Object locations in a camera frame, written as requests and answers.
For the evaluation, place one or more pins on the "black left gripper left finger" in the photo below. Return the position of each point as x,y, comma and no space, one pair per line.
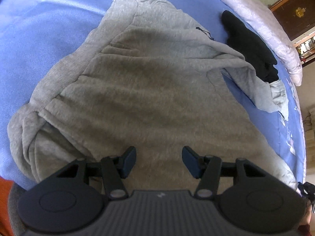
116,169

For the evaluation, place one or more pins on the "grey sweatpants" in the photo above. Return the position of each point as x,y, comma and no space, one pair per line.
146,77

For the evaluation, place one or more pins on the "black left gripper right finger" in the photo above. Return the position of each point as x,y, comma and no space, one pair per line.
205,168

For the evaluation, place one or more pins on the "blue patterned bed sheet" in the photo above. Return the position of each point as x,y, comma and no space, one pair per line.
36,34

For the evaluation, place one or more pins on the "dark brown wooden door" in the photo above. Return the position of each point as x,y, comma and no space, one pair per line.
295,16

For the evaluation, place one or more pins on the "black folded garment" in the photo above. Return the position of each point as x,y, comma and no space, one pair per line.
251,46

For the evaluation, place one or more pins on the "pale pink quilt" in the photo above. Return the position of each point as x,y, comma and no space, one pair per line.
262,20

